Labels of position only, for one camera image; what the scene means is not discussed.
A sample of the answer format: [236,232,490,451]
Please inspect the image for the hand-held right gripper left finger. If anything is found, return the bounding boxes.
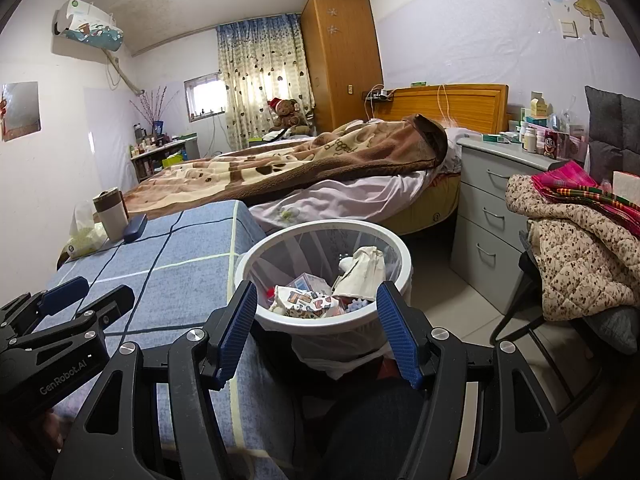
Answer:
[52,280,258,480]

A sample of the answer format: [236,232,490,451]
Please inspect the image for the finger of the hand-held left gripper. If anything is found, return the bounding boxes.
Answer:
[0,276,90,328]
[7,285,136,356]

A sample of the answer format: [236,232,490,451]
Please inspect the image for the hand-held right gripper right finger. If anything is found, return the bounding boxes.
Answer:
[376,280,578,480]

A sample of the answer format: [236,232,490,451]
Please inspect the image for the beige paper bag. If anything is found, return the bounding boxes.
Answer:
[332,246,387,304]

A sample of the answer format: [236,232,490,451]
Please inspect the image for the patterned paper bag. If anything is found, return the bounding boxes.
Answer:
[270,285,342,320]

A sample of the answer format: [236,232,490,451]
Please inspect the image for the purple milk carton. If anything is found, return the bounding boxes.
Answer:
[290,272,334,294]

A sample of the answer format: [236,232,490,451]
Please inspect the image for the white round waste bin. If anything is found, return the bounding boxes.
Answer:
[235,220,414,382]

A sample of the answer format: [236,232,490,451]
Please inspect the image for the yellow tissue pack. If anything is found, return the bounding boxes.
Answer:
[65,201,109,260]

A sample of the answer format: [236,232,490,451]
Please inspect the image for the dark blue glasses case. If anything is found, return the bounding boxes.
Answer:
[122,214,148,244]

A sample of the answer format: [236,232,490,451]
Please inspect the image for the beige tumbler brown band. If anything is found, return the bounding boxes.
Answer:
[92,187,131,242]

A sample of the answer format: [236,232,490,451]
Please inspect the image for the yellow bed base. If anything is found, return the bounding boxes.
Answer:
[380,175,462,237]

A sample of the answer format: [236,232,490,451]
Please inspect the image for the black chair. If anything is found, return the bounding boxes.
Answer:
[492,230,640,423]

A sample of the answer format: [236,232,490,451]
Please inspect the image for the pink bedsheet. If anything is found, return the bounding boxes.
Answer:
[248,127,482,234]

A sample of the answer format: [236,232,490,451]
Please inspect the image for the grey drawer cabinet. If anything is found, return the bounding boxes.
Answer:
[450,137,569,317]

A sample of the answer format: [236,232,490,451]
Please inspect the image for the cluttered desk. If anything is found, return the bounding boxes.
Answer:
[130,134,201,184]

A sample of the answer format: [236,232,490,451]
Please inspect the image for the brown printed blanket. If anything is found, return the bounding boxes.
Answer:
[122,114,449,207]

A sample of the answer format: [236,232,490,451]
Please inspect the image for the floral quilted jacket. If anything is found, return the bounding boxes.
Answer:
[505,174,640,323]

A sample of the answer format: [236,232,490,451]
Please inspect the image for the flower branches in vase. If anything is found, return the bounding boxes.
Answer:
[130,86,179,134]

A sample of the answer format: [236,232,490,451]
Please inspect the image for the grey chair cushion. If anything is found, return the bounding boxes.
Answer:
[584,305,640,357]

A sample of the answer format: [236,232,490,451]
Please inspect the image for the brown teddy bear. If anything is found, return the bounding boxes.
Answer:
[268,97,311,137]

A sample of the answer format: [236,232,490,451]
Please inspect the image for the air conditioner pipe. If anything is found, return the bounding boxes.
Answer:
[102,50,147,97]

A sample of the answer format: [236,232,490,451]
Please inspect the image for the small window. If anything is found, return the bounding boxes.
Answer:
[183,74,224,121]

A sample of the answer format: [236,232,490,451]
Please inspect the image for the pink plaid cloth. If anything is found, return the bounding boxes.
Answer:
[530,160,640,222]

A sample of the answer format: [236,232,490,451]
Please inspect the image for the wooden headboard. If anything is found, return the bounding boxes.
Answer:
[390,84,510,134]

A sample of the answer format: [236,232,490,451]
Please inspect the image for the row of boxes and bottles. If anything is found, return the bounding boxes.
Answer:
[482,91,589,162]

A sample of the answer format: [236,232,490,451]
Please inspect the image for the heart print curtain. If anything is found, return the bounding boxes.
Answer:
[216,14,316,144]

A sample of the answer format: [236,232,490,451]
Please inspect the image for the wooden wardrobe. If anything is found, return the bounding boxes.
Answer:
[300,0,385,134]

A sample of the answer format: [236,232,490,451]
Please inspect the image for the dark grey cushion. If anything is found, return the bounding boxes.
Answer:
[584,85,640,182]

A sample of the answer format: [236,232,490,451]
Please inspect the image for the wall poster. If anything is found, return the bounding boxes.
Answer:
[0,81,41,142]

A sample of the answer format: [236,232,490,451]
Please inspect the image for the white charging cable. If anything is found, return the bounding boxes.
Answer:
[437,84,459,129]

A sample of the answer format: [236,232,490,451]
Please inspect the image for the wall air conditioner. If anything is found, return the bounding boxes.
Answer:
[54,0,125,54]

